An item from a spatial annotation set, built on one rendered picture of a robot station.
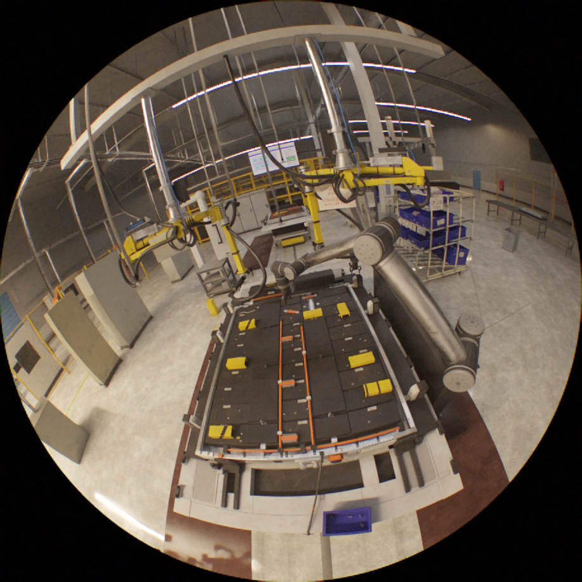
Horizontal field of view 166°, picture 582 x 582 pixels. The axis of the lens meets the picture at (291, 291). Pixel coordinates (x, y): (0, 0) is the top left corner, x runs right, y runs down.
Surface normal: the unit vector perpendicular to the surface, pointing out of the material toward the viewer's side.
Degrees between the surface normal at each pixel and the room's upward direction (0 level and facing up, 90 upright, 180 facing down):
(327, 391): 0
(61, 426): 90
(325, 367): 0
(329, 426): 0
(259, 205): 90
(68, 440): 90
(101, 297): 90
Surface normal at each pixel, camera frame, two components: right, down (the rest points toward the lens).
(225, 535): -0.22, -0.83
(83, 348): 0.97, -0.21
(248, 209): 0.03, 0.52
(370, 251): -0.67, 0.52
